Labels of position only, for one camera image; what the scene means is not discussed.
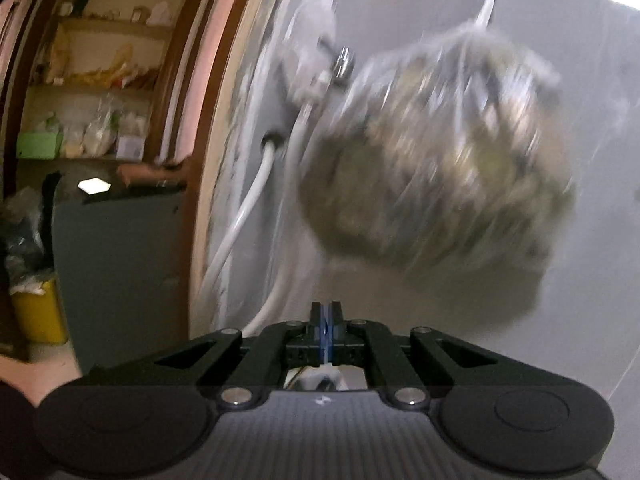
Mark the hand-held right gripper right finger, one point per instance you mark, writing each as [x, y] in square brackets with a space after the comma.
[380, 347]

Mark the grey cabinet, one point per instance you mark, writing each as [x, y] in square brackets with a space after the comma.
[125, 270]

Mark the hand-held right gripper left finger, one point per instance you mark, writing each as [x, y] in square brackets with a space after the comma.
[272, 345]

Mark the metal wall tap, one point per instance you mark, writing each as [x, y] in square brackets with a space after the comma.
[342, 66]

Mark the clear plastic bag of scraps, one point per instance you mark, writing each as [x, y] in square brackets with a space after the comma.
[440, 160]

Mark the green box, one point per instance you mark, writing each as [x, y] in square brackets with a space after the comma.
[39, 143]

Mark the white paper sheet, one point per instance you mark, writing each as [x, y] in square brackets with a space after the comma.
[94, 186]

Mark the wooden shelf unit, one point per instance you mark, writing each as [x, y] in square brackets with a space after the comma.
[100, 60]

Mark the pile of dark plastic bags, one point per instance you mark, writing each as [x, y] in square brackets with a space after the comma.
[22, 240]

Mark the grey wall box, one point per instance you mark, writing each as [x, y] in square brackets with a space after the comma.
[282, 105]

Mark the yellow bin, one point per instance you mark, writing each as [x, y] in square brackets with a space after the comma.
[39, 312]

